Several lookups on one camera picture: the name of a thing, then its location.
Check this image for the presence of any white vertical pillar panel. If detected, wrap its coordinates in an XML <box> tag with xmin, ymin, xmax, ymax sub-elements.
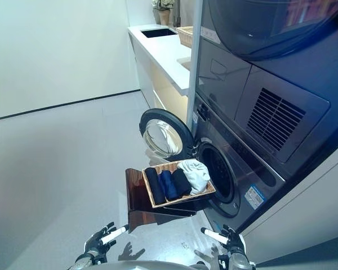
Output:
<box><xmin>185</xmin><ymin>0</ymin><xmax>203</xmax><ymax>141</ymax></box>

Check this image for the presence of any long black rolled cloth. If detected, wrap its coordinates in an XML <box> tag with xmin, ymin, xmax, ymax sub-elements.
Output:
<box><xmin>145</xmin><ymin>168</ymin><xmax>167</xmax><ymax>205</ymax></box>

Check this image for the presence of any light grey cloth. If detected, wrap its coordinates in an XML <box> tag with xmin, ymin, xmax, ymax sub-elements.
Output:
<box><xmin>176</xmin><ymin>158</ymin><xmax>211</xmax><ymax>196</ymax></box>

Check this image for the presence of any round glass washer door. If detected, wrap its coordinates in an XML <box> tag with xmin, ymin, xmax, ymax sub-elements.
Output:
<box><xmin>139</xmin><ymin>109</ymin><xmax>200</xmax><ymax>167</ymax></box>

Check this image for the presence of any navy blue cloth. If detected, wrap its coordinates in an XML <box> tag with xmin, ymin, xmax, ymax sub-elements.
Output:
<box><xmin>158</xmin><ymin>170</ymin><xmax>179</xmax><ymax>201</ymax></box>

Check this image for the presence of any white cabinet side panel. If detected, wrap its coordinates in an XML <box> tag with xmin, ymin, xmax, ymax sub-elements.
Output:
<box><xmin>241</xmin><ymin>145</ymin><xmax>338</xmax><ymax>270</ymax></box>

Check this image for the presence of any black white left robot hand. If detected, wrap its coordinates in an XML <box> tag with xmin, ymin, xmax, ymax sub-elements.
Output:
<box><xmin>83</xmin><ymin>222</ymin><xmax>130</xmax><ymax>258</ymax></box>

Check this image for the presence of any glossy brown wooden stool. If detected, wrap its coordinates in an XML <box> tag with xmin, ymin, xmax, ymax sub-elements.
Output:
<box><xmin>125</xmin><ymin>168</ymin><xmax>198</xmax><ymax>233</ymax></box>

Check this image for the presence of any grey robot torso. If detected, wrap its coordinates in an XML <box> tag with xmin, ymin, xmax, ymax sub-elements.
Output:
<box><xmin>95</xmin><ymin>260</ymin><xmax>223</xmax><ymax>270</ymax></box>

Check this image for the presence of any dark grey stacked dryer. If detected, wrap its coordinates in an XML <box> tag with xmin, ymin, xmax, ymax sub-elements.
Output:
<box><xmin>195</xmin><ymin>0</ymin><xmax>338</xmax><ymax>234</ymax></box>

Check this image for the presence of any short black cloth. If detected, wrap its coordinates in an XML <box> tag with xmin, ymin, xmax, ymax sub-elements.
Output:
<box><xmin>171</xmin><ymin>169</ymin><xmax>192</xmax><ymax>197</ymax></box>

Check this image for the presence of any white counter cabinet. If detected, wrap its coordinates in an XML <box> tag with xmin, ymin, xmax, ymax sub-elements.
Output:
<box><xmin>128</xmin><ymin>25</ymin><xmax>199</xmax><ymax>119</ymax></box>

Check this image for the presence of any grey front-load washing machine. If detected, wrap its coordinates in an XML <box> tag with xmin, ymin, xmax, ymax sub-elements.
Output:
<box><xmin>185</xmin><ymin>92</ymin><xmax>287</xmax><ymax>234</ymax></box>

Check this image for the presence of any colourful energy label sticker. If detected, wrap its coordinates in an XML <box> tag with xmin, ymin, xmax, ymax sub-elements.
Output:
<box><xmin>244</xmin><ymin>184</ymin><xmax>267</xmax><ymax>210</ymax></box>

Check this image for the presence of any black recessed sink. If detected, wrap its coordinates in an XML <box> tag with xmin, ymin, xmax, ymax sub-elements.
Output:
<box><xmin>140</xmin><ymin>27</ymin><xmax>179</xmax><ymax>39</ymax></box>

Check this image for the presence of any rectangular wicker laundry basket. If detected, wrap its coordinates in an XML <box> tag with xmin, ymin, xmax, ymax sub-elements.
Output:
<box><xmin>142</xmin><ymin>160</ymin><xmax>217</xmax><ymax>209</ymax></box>

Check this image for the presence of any potted plant in beige pot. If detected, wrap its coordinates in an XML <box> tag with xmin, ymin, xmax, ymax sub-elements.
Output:
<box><xmin>151</xmin><ymin>0</ymin><xmax>177</xmax><ymax>26</ymax></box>

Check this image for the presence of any small wicker storage basket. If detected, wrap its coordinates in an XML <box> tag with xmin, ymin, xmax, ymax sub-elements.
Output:
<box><xmin>176</xmin><ymin>26</ymin><xmax>194</xmax><ymax>47</ymax></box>

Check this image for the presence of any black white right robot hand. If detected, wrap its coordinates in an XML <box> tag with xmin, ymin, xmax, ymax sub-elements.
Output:
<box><xmin>200</xmin><ymin>224</ymin><xmax>247</xmax><ymax>256</ymax></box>

